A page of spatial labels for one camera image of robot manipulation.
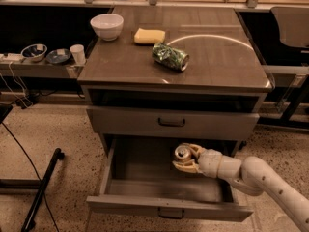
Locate crushed green soda can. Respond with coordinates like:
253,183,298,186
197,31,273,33
152,43,189,72

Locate black stand leg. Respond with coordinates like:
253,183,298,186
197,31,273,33
0,148,65,232

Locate yellow sponge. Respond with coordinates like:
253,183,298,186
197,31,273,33
134,28,165,44

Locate open lower drawer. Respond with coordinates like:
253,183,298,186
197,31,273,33
87,136,252,222

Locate small white cup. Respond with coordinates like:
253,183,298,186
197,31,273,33
70,44,86,65

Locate grey bowl with blue inside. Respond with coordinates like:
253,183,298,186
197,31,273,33
21,43,47,63

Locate white cable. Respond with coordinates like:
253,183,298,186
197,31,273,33
0,60,33,109

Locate crushed orange soda can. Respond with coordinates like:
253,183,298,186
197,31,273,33
174,145,191,162

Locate grey drawer cabinet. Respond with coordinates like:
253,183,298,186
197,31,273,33
78,6,273,148

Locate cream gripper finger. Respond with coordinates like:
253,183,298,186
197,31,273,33
173,159,200,174
188,144,206,159

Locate white bowl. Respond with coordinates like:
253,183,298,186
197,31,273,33
90,14,124,41

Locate dark blue bowl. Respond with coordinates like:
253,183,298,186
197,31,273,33
46,48,71,65

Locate grey side shelf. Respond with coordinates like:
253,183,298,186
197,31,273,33
0,57,83,79

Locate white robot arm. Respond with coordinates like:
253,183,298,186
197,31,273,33
173,143,309,232

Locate black cable on floor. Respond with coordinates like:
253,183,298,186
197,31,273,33
0,121,61,232

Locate dark chair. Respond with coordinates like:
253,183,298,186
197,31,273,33
271,7,309,48

